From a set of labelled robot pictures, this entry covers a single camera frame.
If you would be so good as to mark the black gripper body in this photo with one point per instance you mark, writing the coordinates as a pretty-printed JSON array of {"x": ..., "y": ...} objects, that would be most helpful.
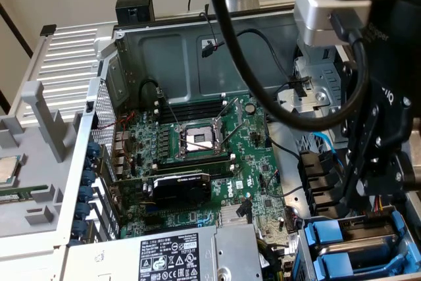
[{"x": 394, "y": 64}]

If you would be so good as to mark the black ribbed plastic shroud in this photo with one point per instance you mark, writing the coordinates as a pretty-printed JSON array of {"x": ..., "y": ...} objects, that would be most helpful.
[{"x": 315, "y": 175}]

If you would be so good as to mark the silver drive cage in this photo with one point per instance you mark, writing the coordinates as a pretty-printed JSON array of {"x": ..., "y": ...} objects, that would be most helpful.
[{"x": 324, "y": 77}]

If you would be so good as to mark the blue drive caddies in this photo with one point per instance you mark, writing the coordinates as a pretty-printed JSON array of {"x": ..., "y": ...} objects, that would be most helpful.
[{"x": 415, "y": 248}]

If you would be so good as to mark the white service tag label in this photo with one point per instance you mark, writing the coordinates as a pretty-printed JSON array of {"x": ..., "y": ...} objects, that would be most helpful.
[{"x": 292, "y": 244}]

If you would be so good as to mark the green motherboard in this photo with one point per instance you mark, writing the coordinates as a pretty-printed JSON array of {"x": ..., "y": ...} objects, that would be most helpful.
[{"x": 250, "y": 162}]

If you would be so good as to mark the coin cell battery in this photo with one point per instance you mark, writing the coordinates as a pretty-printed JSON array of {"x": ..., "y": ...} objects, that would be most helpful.
[{"x": 250, "y": 108}]

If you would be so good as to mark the silver chipset heatsink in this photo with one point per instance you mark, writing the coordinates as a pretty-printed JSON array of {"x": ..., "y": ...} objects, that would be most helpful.
[{"x": 230, "y": 215}]

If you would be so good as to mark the silver socket cover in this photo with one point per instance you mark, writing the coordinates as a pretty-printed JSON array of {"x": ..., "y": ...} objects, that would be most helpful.
[{"x": 218, "y": 129}]

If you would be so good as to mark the silver locking lever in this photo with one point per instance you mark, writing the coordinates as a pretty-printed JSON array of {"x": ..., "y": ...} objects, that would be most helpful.
[
  {"x": 200, "y": 145},
  {"x": 171, "y": 111}
]

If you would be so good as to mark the CPU socket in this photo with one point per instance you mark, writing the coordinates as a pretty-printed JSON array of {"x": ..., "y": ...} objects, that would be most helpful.
[{"x": 197, "y": 134}]

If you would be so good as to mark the black RAM slot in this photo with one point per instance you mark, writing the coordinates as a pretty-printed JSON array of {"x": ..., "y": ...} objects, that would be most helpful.
[
  {"x": 190, "y": 162},
  {"x": 195, "y": 112},
  {"x": 197, "y": 103},
  {"x": 194, "y": 118},
  {"x": 197, "y": 108}
]

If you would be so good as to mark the black graphics card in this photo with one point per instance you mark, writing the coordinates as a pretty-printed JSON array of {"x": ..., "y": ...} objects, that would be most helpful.
[{"x": 184, "y": 189}]

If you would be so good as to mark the open PC case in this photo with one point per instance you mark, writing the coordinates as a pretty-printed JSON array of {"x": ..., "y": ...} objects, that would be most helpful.
[{"x": 164, "y": 57}]

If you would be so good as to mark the silver power supply unit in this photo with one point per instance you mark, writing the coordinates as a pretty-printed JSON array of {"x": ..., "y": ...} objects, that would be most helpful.
[{"x": 131, "y": 254}]

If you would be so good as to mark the black box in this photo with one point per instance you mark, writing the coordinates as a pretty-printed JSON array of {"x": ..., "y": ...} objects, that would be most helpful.
[{"x": 135, "y": 8}]

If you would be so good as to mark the blue expansion card latch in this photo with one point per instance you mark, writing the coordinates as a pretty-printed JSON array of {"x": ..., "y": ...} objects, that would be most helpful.
[
  {"x": 94, "y": 148},
  {"x": 83, "y": 211},
  {"x": 88, "y": 178},
  {"x": 86, "y": 194},
  {"x": 80, "y": 229},
  {"x": 90, "y": 163}
]

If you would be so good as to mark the grey parts rack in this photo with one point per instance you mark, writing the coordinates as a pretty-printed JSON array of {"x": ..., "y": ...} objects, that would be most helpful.
[{"x": 36, "y": 169}]

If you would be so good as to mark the black table end cap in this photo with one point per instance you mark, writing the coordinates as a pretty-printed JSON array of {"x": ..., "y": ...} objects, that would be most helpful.
[{"x": 48, "y": 30}]

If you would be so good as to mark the green RAM stick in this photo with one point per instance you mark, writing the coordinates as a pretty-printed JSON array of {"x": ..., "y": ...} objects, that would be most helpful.
[{"x": 16, "y": 195}]

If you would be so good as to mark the silver CPU chip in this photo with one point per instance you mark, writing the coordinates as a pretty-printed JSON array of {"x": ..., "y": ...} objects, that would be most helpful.
[{"x": 8, "y": 170}]

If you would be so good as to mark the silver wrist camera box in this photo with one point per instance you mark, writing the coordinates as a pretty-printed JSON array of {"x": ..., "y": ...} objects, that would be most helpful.
[{"x": 315, "y": 14}]

